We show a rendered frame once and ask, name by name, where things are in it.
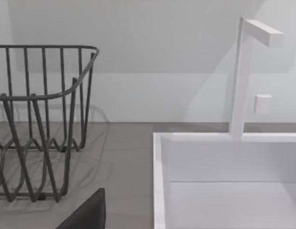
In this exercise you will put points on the white square tap knob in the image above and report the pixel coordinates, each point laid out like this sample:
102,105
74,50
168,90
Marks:
262,104

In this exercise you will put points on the tall white tap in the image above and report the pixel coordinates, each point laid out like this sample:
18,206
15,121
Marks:
240,78

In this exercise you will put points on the white sink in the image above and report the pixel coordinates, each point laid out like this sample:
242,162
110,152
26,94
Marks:
221,190

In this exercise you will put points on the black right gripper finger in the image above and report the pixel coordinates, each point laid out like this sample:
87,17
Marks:
91,213

